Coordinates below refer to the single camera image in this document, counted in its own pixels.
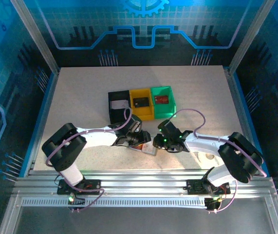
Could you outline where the yellow plastic bin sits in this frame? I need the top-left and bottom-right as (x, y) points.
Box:
(129, 88), (155, 121)

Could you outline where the green plastic bin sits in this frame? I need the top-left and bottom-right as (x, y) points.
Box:
(150, 85), (178, 119)

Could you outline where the grey card holder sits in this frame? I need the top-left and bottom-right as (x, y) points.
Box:
(128, 142), (158, 156)

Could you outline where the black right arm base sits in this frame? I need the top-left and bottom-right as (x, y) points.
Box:
(186, 179), (231, 195)

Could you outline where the black card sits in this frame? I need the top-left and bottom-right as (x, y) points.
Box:
(132, 97), (150, 108)

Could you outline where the slotted cable duct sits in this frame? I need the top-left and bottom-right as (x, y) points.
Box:
(21, 196), (209, 208)

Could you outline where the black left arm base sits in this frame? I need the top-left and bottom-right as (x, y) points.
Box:
(57, 179), (102, 195)

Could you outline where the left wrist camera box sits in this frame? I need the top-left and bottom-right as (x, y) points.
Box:
(130, 120), (142, 134)

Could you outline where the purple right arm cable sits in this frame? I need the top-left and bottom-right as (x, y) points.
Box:
(169, 108), (267, 214)

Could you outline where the small controller board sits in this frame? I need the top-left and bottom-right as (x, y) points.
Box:
(67, 194), (86, 214)
(204, 196), (227, 214)

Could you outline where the aluminium frame post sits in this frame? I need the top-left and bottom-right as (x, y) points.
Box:
(9, 0), (60, 75)
(227, 0), (277, 74)

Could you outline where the white VIP card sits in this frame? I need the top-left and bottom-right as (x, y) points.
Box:
(111, 99), (128, 110)

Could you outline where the black plastic bin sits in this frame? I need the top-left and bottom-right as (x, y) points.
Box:
(108, 90), (132, 124)

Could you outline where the aluminium mounting rail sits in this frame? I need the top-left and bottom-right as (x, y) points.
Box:
(13, 169), (275, 199)

